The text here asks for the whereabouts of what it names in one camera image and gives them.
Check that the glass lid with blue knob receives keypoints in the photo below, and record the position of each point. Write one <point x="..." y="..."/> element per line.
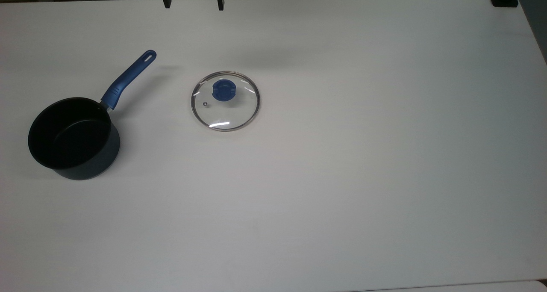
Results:
<point x="223" y="90"/>

